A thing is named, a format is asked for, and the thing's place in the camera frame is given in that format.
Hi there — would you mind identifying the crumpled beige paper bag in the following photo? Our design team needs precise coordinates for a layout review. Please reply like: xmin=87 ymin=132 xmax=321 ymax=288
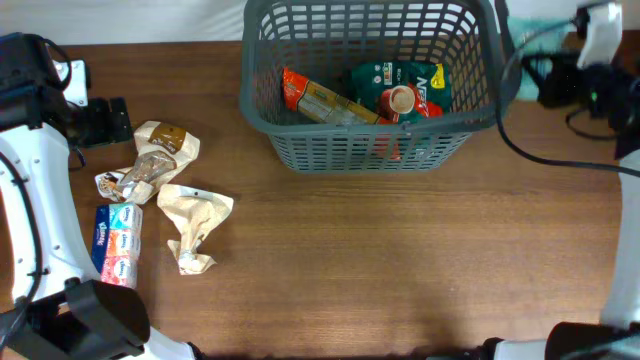
xmin=157 ymin=184 xmax=234 ymax=275

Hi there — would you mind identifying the green Nescafe coffee bag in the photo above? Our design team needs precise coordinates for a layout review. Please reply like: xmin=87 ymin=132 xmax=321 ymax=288
xmin=342 ymin=61 xmax=452 ymax=124

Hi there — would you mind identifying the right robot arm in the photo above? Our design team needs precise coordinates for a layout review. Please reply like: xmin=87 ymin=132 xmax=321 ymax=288
xmin=486 ymin=1 xmax=639 ymax=360

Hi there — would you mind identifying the orange spaghetti pasta packet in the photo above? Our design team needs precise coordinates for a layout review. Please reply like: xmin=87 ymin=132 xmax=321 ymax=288
xmin=282 ymin=67 xmax=394 ymax=126

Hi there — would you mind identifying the small light green packet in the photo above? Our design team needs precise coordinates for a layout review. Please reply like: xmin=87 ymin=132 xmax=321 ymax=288
xmin=507 ymin=17 xmax=571 ymax=101

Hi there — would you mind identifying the Kleenex tissue multipack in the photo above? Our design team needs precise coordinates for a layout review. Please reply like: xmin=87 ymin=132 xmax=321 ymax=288
xmin=91 ymin=203 xmax=143 ymax=289

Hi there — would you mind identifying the grey plastic basket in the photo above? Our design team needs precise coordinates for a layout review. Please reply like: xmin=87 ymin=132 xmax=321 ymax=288
xmin=239 ymin=0 xmax=519 ymax=173

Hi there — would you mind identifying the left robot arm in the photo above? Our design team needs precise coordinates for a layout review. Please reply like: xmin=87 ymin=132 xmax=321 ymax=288
xmin=1 ymin=32 xmax=200 ymax=359

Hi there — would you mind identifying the beige brown snack bag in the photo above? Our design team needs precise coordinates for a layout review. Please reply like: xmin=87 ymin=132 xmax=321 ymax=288
xmin=95 ymin=121 xmax=201 ymax=205

